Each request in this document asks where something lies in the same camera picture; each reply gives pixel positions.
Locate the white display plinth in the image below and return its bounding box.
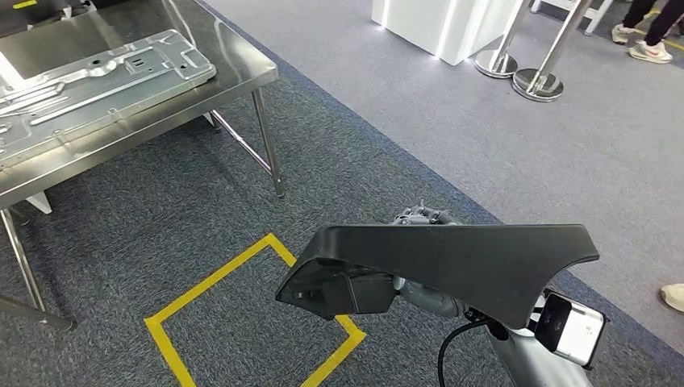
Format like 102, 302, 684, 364
371, 0, 530, 66

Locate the steel stanchion post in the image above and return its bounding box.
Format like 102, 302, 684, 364
511, 0, 594, 102
474, 0, 532, 80

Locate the black camera cable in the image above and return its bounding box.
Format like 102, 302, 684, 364
436, 319, 490, 387

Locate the black plastic plate frame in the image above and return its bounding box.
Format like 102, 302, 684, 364
275, 224, 601, 331

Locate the white table frame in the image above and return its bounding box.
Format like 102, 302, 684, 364
528, 0, 615, 35

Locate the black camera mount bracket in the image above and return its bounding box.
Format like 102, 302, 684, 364
465, 306, 546, 343

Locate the stamped metal plate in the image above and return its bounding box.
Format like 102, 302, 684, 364
0, 29, 218, 172

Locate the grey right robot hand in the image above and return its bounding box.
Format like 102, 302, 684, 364
391, 201, 473, 320

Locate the steel workbench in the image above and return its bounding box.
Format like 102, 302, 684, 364
0, 0, 287, 332

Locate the person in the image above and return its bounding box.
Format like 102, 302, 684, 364
611, 0, 684, 65
661, 283, 684, 314

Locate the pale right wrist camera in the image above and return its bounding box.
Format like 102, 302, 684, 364
534, 290, 609, 371

